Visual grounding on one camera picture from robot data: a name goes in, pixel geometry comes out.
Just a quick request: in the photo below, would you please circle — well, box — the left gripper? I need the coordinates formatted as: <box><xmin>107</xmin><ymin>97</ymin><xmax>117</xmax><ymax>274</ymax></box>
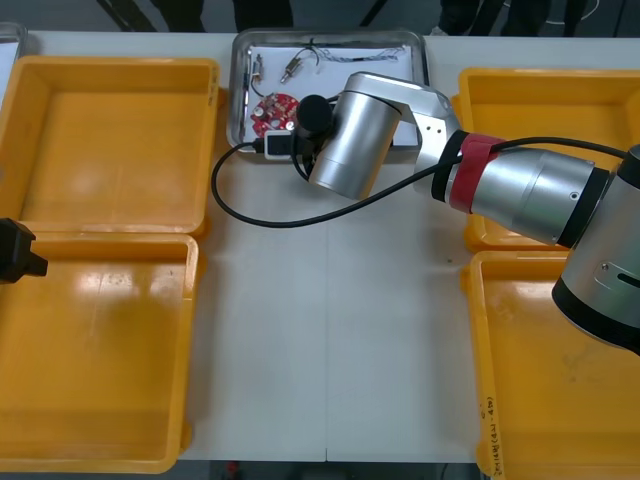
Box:
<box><xmin>0</xmin><ymin>217</ymin><xmax>49</xmax><ymax>286</ymax></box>

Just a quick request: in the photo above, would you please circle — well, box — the steel tray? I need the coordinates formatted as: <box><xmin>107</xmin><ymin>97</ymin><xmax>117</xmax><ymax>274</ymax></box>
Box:
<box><xmin>226</xmin><ymin>28</ymin><xmax>430</xmax><ymax>155</ymax></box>
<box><xmin>0</xmin><ymin>21</ymin><xmax>30</xmax><ymax>62</ymax></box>

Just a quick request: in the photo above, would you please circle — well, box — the small metal solenoid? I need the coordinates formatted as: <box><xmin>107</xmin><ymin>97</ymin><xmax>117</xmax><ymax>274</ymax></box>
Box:
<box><xmin>247</xmin><ymin>53</ymin><xmax>274</xmax><ymax>101</ymax></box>
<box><xmin>278</xmin><ymin>38</ymin><xmax>324</xmax><ymax>85</ymax></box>

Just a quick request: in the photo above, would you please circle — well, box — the yellow-orange plastic bin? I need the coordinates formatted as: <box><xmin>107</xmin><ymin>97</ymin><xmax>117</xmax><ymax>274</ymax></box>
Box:
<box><xmin>0</xmin><ymin>55</ymin><xmax>222</xmax><ymax>237</ymax></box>
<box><xmin>458</xmin><ymin>249</ymin><xmax>640</xmax><ymax>480</ymax></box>
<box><xmin>456</xmin><ymin>66</ymin><xmax>640</xmax><ymax>252</ymax></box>
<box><xmin>0</xmin><ymin>232</ymin><xmax>201</xmax><ymax>474</ymax></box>

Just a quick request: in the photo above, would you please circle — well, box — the person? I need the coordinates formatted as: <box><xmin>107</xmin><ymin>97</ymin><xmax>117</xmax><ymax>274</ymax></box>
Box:
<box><xmin>430</xmin><ymin>0</ymin><xmax>509</xmax><ymax>37</ymax></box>
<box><xmin>94</xmin><ymin>0</ymin><xmax>207</xmax><ymax>33</ymax></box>

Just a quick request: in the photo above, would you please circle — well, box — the round red circuit board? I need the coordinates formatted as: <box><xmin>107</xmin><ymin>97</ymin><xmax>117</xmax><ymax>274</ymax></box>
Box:
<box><xmin>249</xmin><ymin>91</ymin><xmax>302</xmax><ymax>140</ymax></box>

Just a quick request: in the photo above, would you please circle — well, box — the white sheet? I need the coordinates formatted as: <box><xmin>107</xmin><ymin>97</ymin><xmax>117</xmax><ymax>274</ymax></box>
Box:
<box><xmin>243</xmin><ymin>43</ymin><xmax>420</xmax><ymax>149</ymax></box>

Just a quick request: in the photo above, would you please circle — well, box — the blue-white twisted wire harness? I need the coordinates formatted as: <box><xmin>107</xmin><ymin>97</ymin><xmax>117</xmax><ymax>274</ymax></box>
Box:
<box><xmin>308</xmin><ymin>41</ymin><xmax>407</xmax><ymax>67</ymax></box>

